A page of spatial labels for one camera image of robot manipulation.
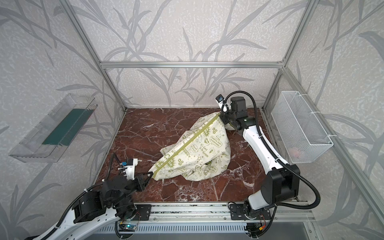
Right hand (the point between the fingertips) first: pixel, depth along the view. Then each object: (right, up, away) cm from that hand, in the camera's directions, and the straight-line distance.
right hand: (225, 104), depth 83 cm
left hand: (-35, -33, -13) cm, 50 cm away
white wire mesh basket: (+28, -16, -21) cm, 39 cm away
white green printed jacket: (-13, -27, -2) cm, 30 cm away
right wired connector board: (+12, -62, -12) cm, 64 cm away
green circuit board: (-49, -61, -12) cm, 79 cm away
